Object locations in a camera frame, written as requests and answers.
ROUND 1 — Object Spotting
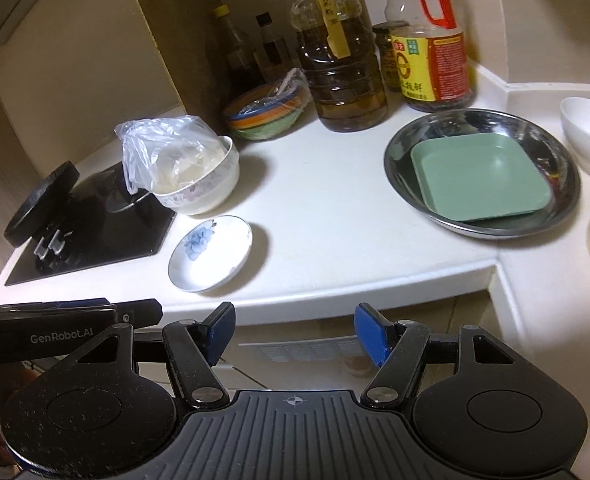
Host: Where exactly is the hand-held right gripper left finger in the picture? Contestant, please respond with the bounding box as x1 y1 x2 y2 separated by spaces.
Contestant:
60 302 237 408

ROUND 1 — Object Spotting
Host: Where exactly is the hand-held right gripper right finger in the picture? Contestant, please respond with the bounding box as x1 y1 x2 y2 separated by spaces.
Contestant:
353 302 526 408

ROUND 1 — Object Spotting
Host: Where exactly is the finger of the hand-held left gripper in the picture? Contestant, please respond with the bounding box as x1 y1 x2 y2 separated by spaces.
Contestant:
0 298 164 330

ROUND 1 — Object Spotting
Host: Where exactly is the stack of colourful bowls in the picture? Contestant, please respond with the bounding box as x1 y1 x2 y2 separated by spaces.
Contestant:
223 82 312 142

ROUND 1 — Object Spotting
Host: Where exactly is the white saucer blue flower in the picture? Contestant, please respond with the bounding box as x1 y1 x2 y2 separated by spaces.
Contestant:
168 215 254 293

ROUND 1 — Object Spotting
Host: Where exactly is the white cabinet front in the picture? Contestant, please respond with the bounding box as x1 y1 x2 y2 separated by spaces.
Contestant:
215 290 506 396

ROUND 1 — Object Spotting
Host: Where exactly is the black glass cooktop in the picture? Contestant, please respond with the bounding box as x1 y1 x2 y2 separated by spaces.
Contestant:
4 162 177 287

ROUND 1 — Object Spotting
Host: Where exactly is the white floral bowl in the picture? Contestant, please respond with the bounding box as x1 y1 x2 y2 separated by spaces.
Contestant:
150 135 241 217

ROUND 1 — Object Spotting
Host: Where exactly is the clear plastic bag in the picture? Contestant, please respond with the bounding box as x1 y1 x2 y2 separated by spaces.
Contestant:
115 116 226 196

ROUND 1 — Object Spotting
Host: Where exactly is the green square plate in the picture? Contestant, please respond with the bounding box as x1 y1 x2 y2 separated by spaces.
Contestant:
410 132 552 222

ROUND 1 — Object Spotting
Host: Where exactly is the round container lower left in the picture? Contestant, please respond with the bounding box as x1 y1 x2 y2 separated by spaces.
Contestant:
383 108 582 239

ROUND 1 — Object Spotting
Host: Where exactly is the clear plastic wrap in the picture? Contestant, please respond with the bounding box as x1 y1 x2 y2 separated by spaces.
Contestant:
242 67 310 111

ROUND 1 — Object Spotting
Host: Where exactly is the large clear oil bottle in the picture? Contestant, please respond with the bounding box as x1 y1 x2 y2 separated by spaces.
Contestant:
289 0 390 133

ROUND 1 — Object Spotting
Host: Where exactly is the dark glass bottle yellow cap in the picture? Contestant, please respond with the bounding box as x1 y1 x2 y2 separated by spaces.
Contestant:
212 4 263 106

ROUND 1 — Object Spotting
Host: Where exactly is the small jar dark lid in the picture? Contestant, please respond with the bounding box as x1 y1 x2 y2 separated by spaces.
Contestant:
372 21 411 93

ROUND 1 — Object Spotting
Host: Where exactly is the dark glass bottle black cap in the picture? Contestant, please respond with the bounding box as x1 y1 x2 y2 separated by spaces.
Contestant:
252 12 301 83

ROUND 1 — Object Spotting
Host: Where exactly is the white ceramic bowl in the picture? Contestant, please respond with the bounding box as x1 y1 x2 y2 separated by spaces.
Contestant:
559 96 590 181

